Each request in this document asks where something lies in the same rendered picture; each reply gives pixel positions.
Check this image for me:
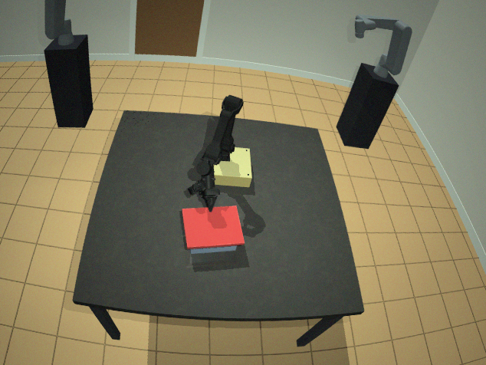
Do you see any red box lid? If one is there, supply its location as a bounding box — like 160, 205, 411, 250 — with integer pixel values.
182, 206, 245, 249

